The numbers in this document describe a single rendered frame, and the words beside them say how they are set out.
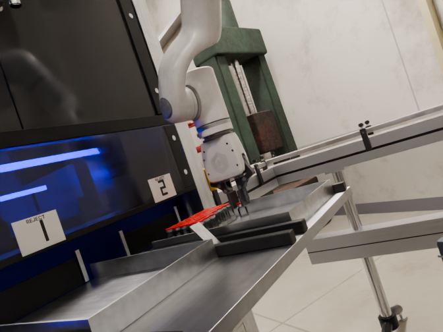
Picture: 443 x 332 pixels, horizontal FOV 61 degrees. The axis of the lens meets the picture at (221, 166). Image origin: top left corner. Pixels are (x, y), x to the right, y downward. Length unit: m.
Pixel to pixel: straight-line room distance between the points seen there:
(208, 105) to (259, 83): 3.60
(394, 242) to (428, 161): 2.08
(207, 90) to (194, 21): 0.15
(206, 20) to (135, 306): 0.58
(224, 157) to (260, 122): 3.16
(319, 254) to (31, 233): 1.38
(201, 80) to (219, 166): 0.20
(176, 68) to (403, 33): 3.04
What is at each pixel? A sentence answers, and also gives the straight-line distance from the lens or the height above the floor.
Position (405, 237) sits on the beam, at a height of 0.49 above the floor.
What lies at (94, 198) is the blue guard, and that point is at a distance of 0.83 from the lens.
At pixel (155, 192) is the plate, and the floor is 1.02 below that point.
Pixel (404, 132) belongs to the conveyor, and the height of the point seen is 0.91.
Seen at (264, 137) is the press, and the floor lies 1.14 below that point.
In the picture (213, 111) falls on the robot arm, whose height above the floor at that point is 1.15.
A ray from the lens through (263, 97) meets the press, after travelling 4.41.
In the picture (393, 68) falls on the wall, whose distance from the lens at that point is 3.76.
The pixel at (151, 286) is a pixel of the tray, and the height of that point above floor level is 0.91.
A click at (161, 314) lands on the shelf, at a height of 0.88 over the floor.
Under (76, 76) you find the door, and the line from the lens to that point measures 0.92.
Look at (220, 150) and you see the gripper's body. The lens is 0.85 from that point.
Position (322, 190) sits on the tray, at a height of 0.90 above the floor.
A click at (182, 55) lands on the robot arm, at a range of 0.81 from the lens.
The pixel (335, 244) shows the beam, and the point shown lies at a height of 0.51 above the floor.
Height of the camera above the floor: 1.03
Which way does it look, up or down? 1 degrees down
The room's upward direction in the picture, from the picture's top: 19 degrees counter-clockwise
